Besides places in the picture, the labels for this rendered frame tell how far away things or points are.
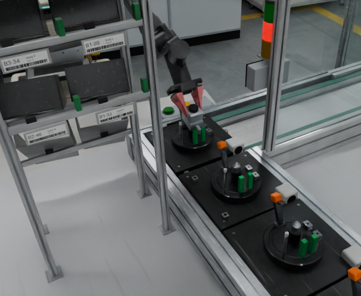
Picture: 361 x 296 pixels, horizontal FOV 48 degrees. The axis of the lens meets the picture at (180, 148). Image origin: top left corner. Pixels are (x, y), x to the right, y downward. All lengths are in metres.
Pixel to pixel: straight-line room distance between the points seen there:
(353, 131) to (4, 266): 1.19
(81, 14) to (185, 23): 3.57
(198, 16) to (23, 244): 3.52
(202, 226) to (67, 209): 0.46
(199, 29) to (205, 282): 3.64
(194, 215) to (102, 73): 0.44
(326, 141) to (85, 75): 0.87
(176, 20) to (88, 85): 3.48
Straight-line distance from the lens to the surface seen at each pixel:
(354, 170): 1.46
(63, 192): 1.38
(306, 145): 1.41
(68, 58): 1.79
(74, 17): 0.87
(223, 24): 4.57
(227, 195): 1.10
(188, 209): 1.11
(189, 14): 4.39
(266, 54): 1.17
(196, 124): 1.26
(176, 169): 1.22
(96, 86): 0.93
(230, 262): 0.99
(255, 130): 1.48
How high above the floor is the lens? 1.74
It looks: 36 degrees down
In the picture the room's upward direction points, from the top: 3 degrees counter-clockwise
